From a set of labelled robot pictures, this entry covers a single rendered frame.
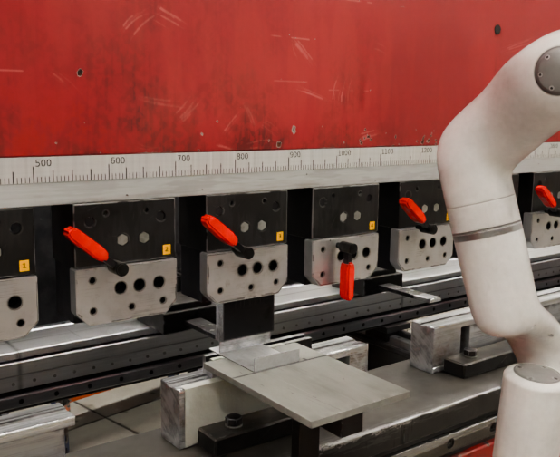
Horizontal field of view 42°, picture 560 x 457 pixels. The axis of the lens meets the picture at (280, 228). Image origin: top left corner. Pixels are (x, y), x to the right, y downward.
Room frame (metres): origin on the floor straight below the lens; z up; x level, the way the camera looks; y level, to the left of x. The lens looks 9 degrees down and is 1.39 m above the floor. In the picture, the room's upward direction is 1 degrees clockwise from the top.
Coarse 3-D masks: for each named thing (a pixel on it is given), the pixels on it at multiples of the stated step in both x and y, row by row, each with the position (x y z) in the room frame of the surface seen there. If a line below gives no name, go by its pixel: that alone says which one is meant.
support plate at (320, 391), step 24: (216, 360) 1.10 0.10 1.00; (312, 360) 1.10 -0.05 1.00; (336, 360) 1.11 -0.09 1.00; (240, 384) 1.00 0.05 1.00; (264, 384) 1.00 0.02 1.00; (288, 384) 1.00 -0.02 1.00; (312, 384) 1.00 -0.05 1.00; (336, 384) 1.00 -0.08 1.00; (360, 384) 1.00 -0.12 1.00; (384, 384) 1.01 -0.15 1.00; (288, 408) 0.92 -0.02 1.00; (312, 408) 0.92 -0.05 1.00; (336, 408) 0.92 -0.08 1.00; (360, 408) 0.93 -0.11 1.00
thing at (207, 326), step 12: (180, 300) 1.32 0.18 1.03; (192, 300) 1.32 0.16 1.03; (168, 312) 1.28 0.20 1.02; (180, 312) 1.29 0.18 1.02; (192, 312) 1.30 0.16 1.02; (204, 312) 1.32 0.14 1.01; (216, 312) 1.33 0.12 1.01; (144, 324) 1.33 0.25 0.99; (156, 324) 1.29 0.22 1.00; (168, 324) 1.27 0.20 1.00; (180, 324) 1.29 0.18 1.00; (192, 324) 1.27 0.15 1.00; (204, 324) 1.27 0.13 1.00; (216, 324) 1.33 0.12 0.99
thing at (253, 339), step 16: (224, 304) 1.12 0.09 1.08; (240, 304) 1.14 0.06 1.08; (256, 304) 1.16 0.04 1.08; (272, 304) 1.17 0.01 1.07; (224, 320) 1.12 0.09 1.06; (240, 320) 1.14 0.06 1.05; (256, 320) 1.16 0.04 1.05; (272, 320) 1.17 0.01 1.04; (224, 336) 1.12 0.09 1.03; (240, 336) 1.14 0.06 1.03; (256, 336) 1.17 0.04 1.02
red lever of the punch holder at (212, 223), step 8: (208, 216) 1.03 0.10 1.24; (208, 224) 1.02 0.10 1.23; (216, 224) 1.03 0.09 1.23; (216, 232) 1.03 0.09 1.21; (224, 232) 1.03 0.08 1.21; (232, 232) 1.05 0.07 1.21; (224, 240) 1.04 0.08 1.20; (232, 240) 1.04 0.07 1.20; (232, 248) 1.08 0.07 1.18; (240, 248) 1.06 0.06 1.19; (248, 248) 1.05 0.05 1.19; (240, 256) 1.06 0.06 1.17; (248, 256) 1.05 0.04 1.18
